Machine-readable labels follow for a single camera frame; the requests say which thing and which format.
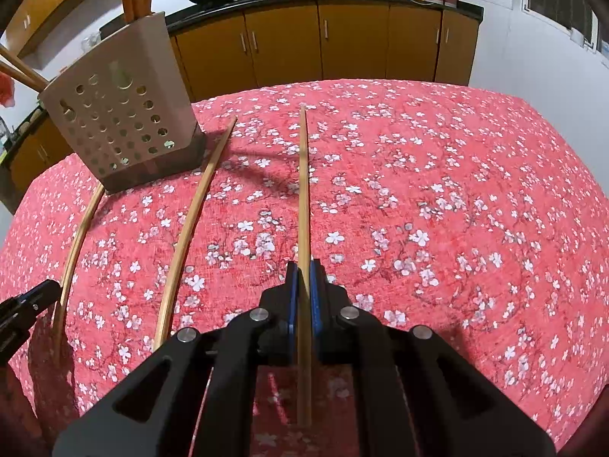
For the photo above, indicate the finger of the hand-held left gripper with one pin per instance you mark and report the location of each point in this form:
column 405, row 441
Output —
column 33, row 297

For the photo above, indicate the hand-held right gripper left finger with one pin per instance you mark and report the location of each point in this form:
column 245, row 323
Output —
column 292, row 297

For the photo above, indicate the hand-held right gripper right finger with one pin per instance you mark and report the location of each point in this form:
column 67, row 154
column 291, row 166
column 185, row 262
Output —
column 317, row 297

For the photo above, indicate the beige perforated utensil holder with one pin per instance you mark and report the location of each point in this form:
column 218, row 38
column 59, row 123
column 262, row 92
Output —
column 142, row 57

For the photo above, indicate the red floral tablecloth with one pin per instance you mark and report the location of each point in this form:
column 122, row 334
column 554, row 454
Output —
column 428, row 176

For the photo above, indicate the hanging red plastic bag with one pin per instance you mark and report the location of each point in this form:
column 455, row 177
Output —
column 5, row 90

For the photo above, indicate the wooden base cabinets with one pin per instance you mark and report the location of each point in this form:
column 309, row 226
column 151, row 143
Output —
column 357, row 43

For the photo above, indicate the white mug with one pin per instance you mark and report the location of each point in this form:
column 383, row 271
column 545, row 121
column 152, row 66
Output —
column 576, row 36

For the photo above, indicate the wooden wall cabinets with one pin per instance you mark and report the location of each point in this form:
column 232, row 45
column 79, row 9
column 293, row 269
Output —
column 43, row 9

